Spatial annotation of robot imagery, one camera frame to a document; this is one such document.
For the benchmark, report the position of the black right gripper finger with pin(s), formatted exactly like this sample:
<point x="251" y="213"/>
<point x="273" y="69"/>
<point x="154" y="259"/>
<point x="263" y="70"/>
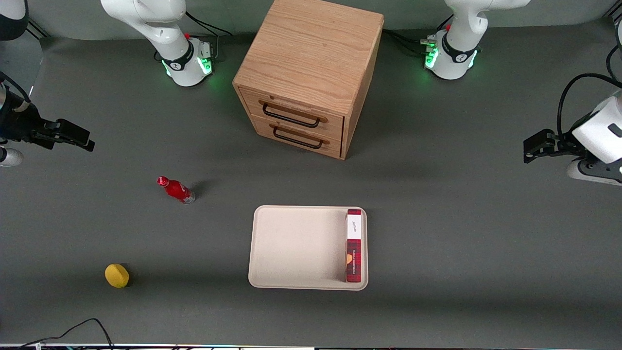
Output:
<point x="73" y="143"/>
<point x="73" y="130"/>

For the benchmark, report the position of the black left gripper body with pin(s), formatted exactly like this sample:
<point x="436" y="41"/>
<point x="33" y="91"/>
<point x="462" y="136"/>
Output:
<point x="559" y="144"/>

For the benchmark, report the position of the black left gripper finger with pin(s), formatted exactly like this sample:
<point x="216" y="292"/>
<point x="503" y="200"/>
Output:
<point x="545" y="137"/>
<point x="534" y="151"/>

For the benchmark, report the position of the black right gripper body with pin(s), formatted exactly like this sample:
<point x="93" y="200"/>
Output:
<point x="20" y="122"/>

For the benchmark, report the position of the red coke bottle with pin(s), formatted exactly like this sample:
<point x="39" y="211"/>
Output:
<point x="176" y="190"/>

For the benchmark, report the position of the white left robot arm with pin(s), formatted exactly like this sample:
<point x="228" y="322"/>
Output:
<point x="454" y="61"/>

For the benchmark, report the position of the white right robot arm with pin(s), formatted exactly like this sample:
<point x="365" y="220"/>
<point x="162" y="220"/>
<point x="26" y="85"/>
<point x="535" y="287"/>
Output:
<point x="180" y="58"/>

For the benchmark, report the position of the beige rectangular tray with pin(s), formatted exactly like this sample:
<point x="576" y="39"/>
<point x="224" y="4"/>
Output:
<point x="296" y="248"/>

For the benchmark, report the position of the yellow lemon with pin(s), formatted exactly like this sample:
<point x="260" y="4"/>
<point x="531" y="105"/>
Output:
<point x="116" y="275"/>

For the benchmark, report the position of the red plaid cardboard box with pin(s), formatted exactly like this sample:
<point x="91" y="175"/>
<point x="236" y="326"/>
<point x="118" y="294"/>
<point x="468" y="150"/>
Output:
<point x="354" y="253"/>

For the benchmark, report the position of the wooden two-drawer cabinet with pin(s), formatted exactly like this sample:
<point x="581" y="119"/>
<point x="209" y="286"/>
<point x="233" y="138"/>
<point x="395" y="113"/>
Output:
<point x="311" y="53"/>

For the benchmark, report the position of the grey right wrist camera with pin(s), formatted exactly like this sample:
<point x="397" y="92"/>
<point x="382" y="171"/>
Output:
<point x="9" y="157"/>

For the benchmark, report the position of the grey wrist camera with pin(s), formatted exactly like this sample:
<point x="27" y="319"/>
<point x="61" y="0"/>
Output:
<point x="593" y="172"/>
<point x="9" y="157"/>

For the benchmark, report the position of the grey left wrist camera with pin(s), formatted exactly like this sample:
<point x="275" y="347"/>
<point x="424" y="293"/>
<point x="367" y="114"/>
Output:
<point x="593" y="172"/>

